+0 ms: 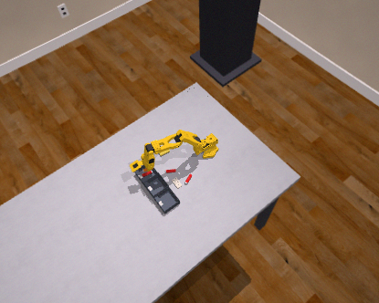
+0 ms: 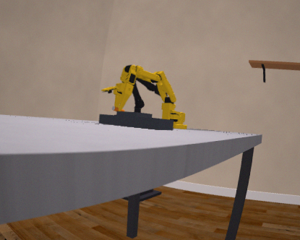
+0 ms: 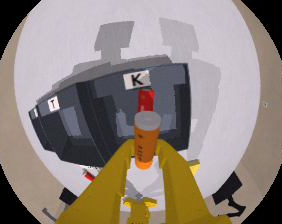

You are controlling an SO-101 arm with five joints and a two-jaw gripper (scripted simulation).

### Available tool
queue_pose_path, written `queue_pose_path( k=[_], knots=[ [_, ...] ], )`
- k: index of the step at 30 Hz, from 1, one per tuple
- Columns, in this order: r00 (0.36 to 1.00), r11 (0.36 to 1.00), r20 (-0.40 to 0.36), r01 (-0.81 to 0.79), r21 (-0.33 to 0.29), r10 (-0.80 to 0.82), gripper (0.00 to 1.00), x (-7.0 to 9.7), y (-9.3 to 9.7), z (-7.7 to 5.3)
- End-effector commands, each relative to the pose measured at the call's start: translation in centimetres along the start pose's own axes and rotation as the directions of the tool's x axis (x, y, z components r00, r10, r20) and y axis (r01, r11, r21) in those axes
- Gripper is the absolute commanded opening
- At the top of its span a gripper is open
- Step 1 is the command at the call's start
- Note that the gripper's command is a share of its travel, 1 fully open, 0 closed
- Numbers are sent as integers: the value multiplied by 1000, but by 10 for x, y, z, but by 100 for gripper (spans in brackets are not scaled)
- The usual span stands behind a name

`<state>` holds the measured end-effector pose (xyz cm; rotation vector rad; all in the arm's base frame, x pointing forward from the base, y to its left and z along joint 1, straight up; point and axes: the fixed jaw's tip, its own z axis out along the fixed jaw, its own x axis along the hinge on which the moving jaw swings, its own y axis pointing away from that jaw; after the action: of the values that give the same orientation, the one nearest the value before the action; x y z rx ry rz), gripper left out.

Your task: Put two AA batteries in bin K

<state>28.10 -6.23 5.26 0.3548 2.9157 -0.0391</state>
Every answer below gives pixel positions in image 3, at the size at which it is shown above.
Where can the yellow rectangular pad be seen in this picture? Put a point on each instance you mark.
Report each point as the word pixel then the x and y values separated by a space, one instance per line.
pixel 194 166

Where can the orange battery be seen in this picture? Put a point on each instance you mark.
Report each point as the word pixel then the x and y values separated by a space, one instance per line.
pixel 146 130

